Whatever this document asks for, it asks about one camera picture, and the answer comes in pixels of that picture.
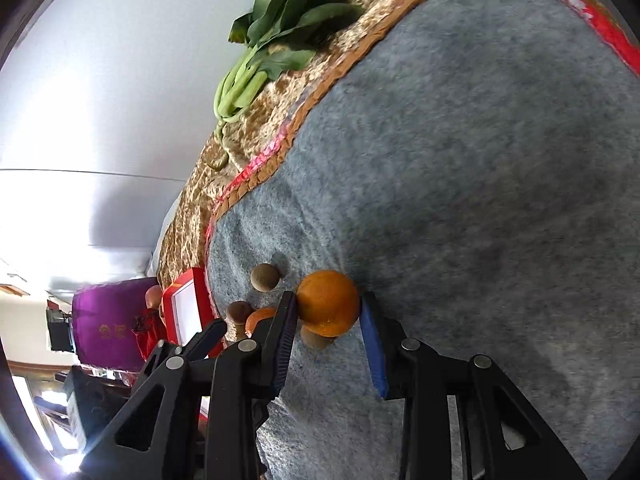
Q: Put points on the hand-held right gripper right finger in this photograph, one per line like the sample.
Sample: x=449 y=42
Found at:
x=372 y=350

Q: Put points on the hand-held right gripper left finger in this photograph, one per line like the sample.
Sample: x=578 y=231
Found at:
x=282 y=345

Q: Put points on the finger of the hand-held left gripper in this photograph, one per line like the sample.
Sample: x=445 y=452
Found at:
x=200 y=340

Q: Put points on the orange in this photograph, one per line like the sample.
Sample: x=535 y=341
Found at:
x=327 y=300
x=259 y=321

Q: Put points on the red box tray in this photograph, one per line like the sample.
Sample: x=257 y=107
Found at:
x=186 y=305

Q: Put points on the cluttered metal shelf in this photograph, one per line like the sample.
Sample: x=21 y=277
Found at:
x=60 y=330

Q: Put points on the purple bag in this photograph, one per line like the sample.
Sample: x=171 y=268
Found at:
x=105 y=310

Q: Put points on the grey felt mat red border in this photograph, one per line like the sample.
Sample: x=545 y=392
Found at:
x=450 y=160

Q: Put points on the gold patterned cloth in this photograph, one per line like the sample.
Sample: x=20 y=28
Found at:
x=280 y=95

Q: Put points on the green leafy vegetable bunch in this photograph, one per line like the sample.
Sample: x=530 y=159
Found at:
x=280 y=15

